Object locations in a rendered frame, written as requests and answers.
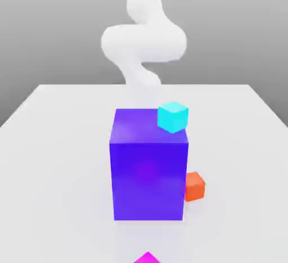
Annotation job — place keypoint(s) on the small orange cube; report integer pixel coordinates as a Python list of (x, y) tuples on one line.
[(194, 187)]

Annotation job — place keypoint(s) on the small cyan cube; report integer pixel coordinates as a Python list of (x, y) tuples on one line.
[(172, 118)]

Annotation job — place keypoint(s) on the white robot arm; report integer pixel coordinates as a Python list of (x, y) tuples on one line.
[(144, 40)]

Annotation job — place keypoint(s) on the large purple box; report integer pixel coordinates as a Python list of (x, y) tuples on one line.
[(147, 177)]

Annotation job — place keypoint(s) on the small magenta cube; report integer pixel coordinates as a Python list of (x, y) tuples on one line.
[(147, 259)]

